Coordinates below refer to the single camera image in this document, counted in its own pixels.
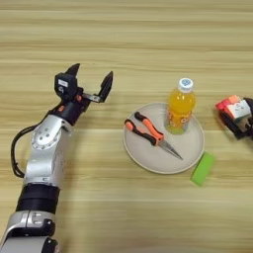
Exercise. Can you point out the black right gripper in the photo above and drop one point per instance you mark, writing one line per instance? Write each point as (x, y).
(249, 126)

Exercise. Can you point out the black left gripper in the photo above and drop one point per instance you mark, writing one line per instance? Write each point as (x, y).
(70, 110)

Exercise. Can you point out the multicolour puzzle cube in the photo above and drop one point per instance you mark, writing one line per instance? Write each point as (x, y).
(234, 106)

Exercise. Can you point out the orange juice bottle white cap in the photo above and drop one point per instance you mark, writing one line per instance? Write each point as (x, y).
(180, 105)

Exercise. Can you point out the orange black needle-nose pliers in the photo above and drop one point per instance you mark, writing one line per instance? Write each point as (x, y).
(148, 131)

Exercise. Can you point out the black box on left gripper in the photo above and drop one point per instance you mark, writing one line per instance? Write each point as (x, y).
(66, 86)

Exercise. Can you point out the green rectangular block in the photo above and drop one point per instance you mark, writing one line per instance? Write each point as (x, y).
(202, 168)

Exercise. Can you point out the round beige plate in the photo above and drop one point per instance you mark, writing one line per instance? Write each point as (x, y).
(158, 154)

